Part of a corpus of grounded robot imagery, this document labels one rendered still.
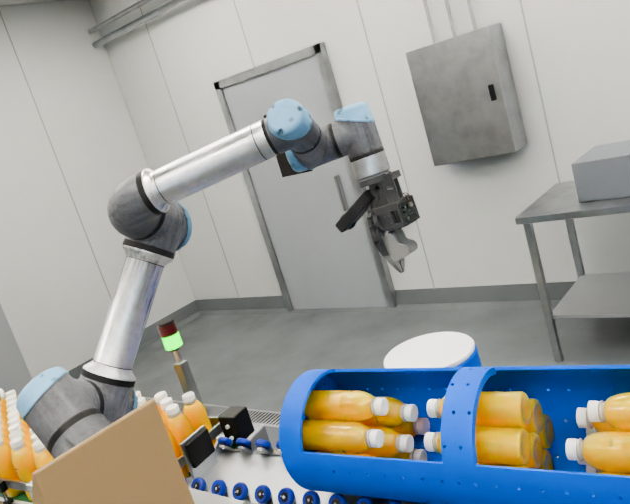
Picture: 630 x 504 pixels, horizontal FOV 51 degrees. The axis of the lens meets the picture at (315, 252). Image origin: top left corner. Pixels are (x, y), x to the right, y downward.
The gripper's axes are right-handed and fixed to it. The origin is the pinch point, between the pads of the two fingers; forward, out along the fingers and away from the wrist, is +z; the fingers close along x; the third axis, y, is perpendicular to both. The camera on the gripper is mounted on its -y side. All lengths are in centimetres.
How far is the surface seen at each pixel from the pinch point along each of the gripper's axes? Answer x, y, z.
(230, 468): -7, -72, 46
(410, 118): 321, -163, -36
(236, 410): 11, -82, 37
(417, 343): 50, -36, 36
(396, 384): 6.0, -15.6, 29.7
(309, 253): 325, -305, 44
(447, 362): 38, -20, 38
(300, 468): -21, -28, 36
